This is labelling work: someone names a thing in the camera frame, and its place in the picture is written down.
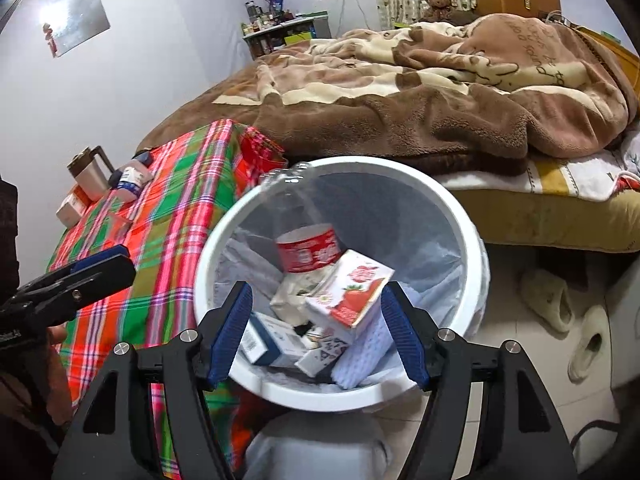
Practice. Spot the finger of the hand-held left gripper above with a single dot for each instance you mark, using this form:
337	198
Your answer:
100	280

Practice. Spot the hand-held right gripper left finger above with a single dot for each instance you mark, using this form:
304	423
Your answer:
232	330

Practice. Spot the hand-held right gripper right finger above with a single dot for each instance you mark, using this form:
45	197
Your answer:
402	335

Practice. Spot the blue and white box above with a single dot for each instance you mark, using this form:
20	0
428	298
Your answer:
272	340

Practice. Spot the white foam fruit net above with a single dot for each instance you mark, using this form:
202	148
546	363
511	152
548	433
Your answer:
360	360

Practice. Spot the white paper bag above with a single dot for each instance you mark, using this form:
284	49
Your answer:
290	300

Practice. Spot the red and white drink carton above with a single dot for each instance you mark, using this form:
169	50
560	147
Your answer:
350	295

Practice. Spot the white box with dark print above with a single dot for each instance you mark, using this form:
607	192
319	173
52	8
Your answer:
320	355

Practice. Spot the white round waste bin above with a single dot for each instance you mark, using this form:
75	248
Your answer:
440	240

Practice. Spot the clear plastic bottle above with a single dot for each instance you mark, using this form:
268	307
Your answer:
310	252

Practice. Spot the person's left hand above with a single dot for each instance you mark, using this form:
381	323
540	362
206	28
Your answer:
60	380

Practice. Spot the pink and white box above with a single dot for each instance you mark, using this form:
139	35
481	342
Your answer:
70	208

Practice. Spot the plaid tablecloth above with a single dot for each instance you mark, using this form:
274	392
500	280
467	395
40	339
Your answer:
165	240

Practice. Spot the white jar with blue label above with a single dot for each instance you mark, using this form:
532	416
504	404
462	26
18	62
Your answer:
135	180

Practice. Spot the red patterned bag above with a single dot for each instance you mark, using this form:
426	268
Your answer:
260	155

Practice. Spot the brown and cream blanket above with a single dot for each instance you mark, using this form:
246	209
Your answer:
400	110

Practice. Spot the white printed bed sheet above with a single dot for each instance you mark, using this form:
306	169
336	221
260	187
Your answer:
575	175

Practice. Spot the white shelf unit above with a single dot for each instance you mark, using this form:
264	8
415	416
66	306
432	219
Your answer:
300	30

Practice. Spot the cluster of small bottles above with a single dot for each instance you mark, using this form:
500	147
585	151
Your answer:
265	17

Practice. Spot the brown teddy bear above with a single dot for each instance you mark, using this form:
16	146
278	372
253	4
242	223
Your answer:
440	2

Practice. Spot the glossy wall poster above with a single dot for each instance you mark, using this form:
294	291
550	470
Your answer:
80	15

